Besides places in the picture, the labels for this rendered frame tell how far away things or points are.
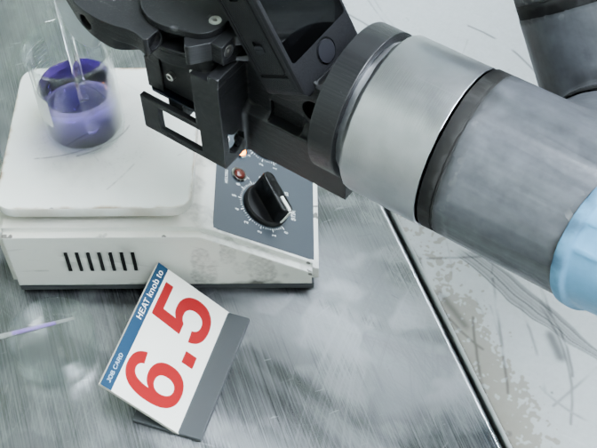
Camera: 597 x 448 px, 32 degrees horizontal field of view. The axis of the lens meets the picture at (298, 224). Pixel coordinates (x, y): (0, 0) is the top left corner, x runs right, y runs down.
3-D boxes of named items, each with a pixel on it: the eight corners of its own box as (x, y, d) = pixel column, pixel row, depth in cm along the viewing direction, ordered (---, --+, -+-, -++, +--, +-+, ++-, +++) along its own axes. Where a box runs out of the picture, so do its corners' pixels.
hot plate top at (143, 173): (202, 75, 71) (202, 65, 71) (193, 216, 64) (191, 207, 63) (25, 76, 71) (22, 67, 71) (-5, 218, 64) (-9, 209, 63)
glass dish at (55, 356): (49, 300, 70) (43, 282, 68) (117, 336, 68) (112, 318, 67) (-4, 364, 67) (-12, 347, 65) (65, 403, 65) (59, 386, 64)
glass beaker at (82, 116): (103, 174, 66) (81, 82, 59) (28, 148, 67) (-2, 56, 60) (148, 108, 69) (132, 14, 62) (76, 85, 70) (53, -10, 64)
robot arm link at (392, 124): (420, 145, 41) (520, 26, 45) (322, 97, 43) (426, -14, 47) (407, 257, 47) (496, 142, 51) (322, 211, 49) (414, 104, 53)
